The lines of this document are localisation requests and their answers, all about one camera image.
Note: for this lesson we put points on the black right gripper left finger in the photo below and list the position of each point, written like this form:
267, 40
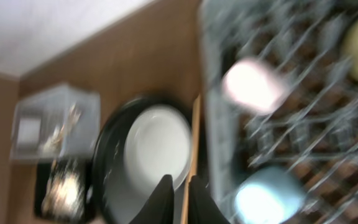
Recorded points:
159, 208

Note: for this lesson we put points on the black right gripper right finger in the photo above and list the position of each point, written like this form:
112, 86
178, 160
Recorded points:
201, 207

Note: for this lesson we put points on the long wooden chopstick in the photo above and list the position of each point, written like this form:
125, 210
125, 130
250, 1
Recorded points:
195, 127

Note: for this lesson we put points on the pale green plate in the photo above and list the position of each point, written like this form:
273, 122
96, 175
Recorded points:
157, 144

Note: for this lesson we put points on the blue cup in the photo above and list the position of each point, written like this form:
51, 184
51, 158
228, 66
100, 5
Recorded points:
271, 195

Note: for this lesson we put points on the white tissue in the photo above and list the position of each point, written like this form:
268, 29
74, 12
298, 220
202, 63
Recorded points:
51, 145

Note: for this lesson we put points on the brown gold coffee wrapper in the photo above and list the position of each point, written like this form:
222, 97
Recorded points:
72, 119

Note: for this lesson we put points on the pink cup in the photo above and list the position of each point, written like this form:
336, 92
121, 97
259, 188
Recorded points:
254, 86

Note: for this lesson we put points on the grey dishwasher rack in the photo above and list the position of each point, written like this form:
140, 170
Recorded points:
314, 134

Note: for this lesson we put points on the round black serving tray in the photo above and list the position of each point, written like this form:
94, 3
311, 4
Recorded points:
116, 199

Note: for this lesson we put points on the food scraps pile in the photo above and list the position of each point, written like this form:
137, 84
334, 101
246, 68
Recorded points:
65, 191

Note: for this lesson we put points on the black rectangular tray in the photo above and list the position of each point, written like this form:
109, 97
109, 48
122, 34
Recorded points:
43, 171

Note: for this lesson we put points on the clear plastic bin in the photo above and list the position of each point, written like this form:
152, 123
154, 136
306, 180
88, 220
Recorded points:
37, 116

